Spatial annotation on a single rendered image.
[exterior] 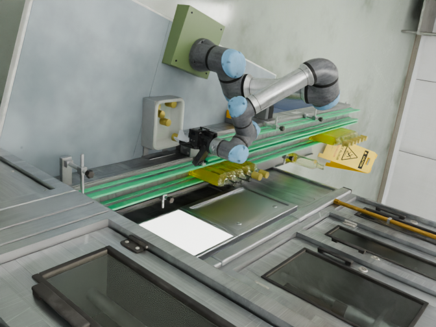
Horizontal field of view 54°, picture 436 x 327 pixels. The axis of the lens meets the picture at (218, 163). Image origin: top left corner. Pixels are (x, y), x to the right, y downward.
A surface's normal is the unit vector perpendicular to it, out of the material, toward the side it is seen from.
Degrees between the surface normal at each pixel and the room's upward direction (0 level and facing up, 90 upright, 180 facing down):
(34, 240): 90
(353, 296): 90
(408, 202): 90
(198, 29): 4
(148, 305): 90
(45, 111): 0
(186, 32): 4
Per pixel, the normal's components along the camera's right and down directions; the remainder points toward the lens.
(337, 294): 0.10, -0.94
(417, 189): -0.65, 0.18
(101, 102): 0.76, 0.28
